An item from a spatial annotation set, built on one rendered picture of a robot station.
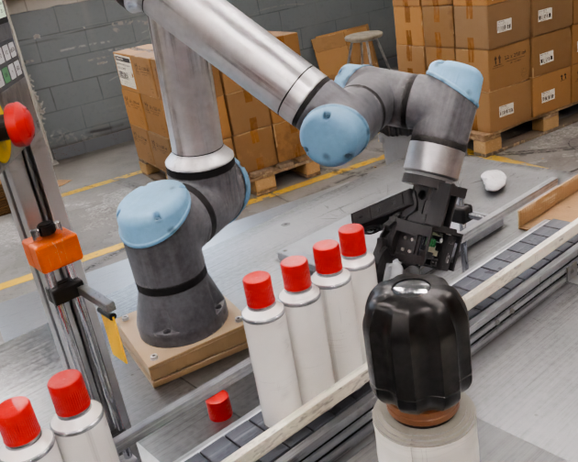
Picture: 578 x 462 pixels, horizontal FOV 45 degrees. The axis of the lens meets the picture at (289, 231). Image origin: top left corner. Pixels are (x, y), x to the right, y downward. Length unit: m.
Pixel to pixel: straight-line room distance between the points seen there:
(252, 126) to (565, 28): 2.04
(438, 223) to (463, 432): 0.40
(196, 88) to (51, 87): 5.07
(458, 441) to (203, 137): 0.70
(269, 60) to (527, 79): 3.84
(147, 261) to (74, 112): 5.17
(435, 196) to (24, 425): 0.56
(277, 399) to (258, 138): 3.48
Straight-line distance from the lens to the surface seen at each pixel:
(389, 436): 0.58
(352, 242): 0.88
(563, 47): 4.83
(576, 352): 1.09
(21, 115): 0.63
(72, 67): 6.18
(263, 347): 0.82
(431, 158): 0.93
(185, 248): 1.08
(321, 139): 0.84
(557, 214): 1.52
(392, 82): 0.96
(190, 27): 0.91
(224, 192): 1.16
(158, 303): 1.11
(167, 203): 1.06
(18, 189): 0.78
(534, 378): 1.04
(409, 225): 0.93
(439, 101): 0.94
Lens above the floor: 1.44
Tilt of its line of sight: 23 degrees down
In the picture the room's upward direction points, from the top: 10 degrees counter-clockwise
